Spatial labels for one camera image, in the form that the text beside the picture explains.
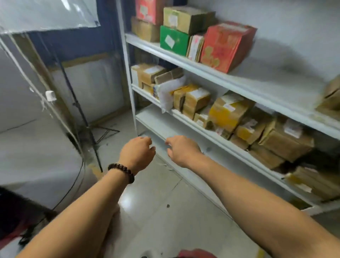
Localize person's left forearm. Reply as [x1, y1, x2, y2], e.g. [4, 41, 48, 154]
[16, 170, 131, 258]

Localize white metal shelf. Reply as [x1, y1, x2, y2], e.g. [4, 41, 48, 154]
[117, 0, 340, 217]

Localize person's red trouser leg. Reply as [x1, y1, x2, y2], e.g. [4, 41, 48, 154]
[178, 249, 217, 258]

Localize person's right hand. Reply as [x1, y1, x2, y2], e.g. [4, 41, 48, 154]
[165, 135, 205, 168]

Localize white paper sheet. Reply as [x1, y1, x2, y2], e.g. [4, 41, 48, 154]
[0, 0, 101, 35]

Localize pink red box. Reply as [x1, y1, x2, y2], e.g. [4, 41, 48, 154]
[135, 0, 166, 26]

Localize black tripod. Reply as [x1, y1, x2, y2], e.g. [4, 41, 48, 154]
[53, 34, 120, 173]

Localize dark bead bracelet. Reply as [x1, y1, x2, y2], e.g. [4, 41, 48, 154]
[107, 163, 135, 185]

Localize red printed cardboard box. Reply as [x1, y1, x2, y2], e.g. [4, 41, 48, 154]
[200, 22, 257, 74]

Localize row of parcels shelf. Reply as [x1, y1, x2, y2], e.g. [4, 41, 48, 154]
[131, 63, 340, 202]

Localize dark green cardboard box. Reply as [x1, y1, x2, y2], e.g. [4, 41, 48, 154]
[163, 6, 216, 35]

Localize plain green cardboard box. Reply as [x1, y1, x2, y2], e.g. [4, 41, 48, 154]
[160, 26, 191, 57]

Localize small brown box green print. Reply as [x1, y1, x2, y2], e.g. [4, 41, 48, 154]
[316, 75, 340, 120]

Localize person's right forearm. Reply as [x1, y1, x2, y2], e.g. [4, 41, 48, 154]
[187, 154, 340, 258]

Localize person's left hand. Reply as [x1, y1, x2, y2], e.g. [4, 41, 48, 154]
[118, 136, 157, 176]

